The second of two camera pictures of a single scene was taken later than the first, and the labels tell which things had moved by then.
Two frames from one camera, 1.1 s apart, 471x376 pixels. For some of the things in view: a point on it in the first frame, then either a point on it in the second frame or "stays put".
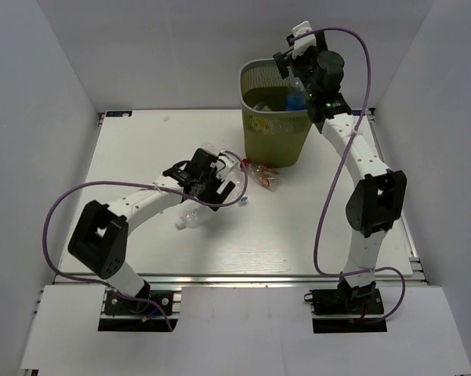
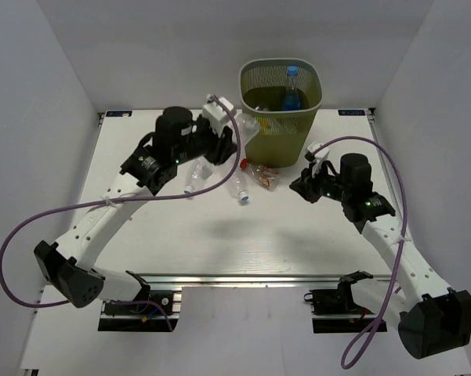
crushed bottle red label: [263, 175] stays put
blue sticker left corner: [118, 113] stays put
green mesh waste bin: [276, 112] stays put
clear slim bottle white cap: [194, 213] -> [247, 125]
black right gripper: [284, 60] -> [306, 185]
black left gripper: [214, 197] -> [223, 146]
